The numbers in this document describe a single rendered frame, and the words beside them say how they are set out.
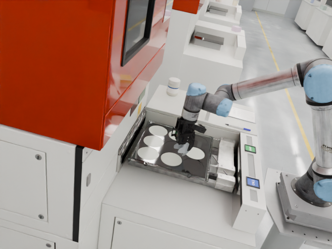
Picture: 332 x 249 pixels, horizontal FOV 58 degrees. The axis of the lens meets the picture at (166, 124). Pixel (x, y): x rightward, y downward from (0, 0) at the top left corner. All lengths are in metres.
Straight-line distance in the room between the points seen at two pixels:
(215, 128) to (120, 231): 0.73
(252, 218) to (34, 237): 0.81
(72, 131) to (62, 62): 0.19
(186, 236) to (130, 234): 0.24
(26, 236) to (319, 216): 1.16
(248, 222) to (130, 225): 0.47
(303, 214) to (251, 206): 0.29
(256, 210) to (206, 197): 0.25
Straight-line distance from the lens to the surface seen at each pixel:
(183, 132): 1.32
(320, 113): 1.19
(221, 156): 1.56
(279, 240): 1.69
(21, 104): 0.90
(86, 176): 0.96
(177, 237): 1.30
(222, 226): 1.30
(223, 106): 1.22
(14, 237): 1.29
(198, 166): 1.41
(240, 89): 1.32
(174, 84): 1.81
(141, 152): 1.41
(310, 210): 1.46
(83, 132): 0.84
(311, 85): 1.12
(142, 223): 1.29
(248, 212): 1.25
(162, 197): 1.33
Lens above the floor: 1.74
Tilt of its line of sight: 30 degrees down
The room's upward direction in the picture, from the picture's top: 12 degrees clockwise
